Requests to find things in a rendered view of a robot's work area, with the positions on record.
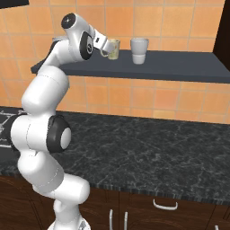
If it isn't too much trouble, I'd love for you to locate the dark wood tall cabinet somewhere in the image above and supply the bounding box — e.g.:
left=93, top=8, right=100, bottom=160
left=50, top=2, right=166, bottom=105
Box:
left=212, top=0, right=230, bottom=64

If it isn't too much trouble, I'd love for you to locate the black hob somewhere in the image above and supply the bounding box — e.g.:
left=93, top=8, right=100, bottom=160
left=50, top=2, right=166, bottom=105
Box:
left=0, top=109, right=29, bottom=151

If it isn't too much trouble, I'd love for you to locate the white cup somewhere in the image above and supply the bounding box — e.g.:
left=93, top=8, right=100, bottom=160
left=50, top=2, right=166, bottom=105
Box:
left=129, top=37, right=150, bottom=66

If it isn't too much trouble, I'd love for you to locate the dark wood cupboard door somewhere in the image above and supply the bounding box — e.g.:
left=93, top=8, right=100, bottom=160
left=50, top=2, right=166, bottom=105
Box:
left=0, top=191, right=120, bottom=230
left=209, top=204, right=230, bottom=230
left=119, top=209, right=214, bottom=230

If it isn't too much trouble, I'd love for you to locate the dark grey wall shelf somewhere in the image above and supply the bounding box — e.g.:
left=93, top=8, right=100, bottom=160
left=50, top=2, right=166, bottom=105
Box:
left=30, top=40, right=230, bottom=84

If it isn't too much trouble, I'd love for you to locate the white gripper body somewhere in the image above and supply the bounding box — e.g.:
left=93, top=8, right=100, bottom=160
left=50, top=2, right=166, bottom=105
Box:
left=101, top=37, right=117, bottom=53

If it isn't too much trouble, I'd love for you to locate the dark wall cabinet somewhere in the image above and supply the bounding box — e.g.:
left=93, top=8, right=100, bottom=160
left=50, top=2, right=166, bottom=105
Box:
left=0, top=0, right=31, bottom=10

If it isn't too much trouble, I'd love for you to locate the white drawer handle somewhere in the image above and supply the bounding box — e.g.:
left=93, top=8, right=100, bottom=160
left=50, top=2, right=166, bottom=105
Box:
left=152, top=199, right=180, bottom=211

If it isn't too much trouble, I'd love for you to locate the cream glass mug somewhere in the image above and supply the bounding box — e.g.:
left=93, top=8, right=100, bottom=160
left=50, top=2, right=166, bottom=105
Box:
left=100, top=38, right=121, bottom=61

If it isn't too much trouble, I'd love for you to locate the dark wood drawer front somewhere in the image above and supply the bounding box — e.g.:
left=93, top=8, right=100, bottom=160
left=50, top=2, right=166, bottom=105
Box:
left=0, top=174, right=120, bottom=212
left=119, top=191, right=217, bottom=214

